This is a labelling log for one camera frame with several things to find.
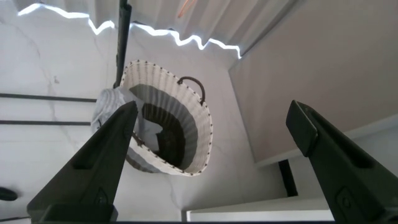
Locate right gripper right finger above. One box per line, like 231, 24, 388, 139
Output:
285, 99, 398, 224

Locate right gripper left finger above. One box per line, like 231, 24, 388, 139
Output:
26, 100, 139, 223

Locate pale grey shorts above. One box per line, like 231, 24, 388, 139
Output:
90, 87, 163, 154

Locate white laundry basket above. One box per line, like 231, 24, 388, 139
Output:
119, 59, 214, 177

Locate black clothes rack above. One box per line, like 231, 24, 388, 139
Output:
0, 0, 133, 223

